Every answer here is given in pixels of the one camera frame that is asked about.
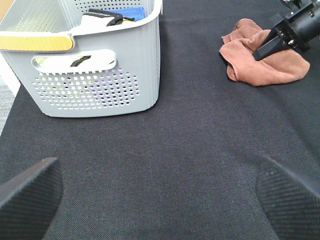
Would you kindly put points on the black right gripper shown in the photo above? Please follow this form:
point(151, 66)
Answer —
point(296, 29)

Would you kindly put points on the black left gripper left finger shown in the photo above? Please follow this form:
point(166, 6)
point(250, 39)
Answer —
point(30, 200)

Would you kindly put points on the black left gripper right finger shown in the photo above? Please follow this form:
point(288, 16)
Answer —
point(289, 198)

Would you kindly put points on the brown towel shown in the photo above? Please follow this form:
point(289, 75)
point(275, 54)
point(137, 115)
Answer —
point(279, 68)

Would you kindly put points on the blue cloth in basket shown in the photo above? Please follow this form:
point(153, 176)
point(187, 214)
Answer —
point(137, 12)

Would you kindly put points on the grey perforated laundry basket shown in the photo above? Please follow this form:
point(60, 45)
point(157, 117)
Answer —
point(119, 72)

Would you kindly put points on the yellow basket handle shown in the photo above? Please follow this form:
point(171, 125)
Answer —
point(36, 43)

